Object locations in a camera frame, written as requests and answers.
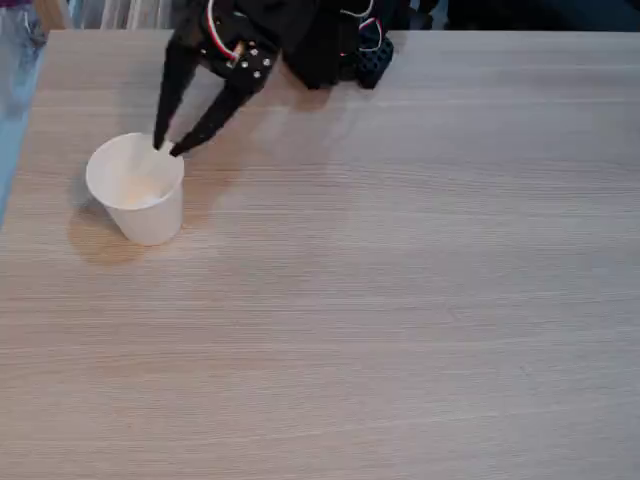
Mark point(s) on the wooden furniture leg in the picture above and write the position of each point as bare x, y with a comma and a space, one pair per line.
50, 14

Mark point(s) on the blue denim fabric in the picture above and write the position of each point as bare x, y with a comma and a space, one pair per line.
17, 55

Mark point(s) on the white paper cup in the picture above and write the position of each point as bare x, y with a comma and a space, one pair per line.
142, 210

